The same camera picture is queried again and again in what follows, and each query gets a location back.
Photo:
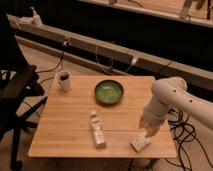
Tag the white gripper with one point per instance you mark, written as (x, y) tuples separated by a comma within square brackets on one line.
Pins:
[(151, 123)]

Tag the white sponge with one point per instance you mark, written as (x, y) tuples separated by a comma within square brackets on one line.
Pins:
[(140, 141)]

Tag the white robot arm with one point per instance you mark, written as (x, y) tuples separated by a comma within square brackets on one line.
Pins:
[(172, 92)]

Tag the green ceramic bowl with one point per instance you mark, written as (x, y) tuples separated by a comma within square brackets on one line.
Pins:
[(109, 92)]

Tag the white plastic bottle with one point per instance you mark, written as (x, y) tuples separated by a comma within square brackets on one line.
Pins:
[(97, 131)]

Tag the wooden table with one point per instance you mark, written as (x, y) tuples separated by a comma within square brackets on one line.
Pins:
[(64, 127)]

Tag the white mug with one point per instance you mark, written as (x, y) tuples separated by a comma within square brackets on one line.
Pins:
[(63, 79)]

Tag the black office chair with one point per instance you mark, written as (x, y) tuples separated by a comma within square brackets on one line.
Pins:
[(18, 80)]

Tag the white spray bottle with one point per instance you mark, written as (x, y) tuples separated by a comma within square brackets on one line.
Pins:
[(36, 17)]

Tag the white wall plug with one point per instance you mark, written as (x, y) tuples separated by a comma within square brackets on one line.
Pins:
[(66, 43), (134, 61)]

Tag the white wall plug left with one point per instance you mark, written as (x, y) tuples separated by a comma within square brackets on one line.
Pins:
[(66, 43)]

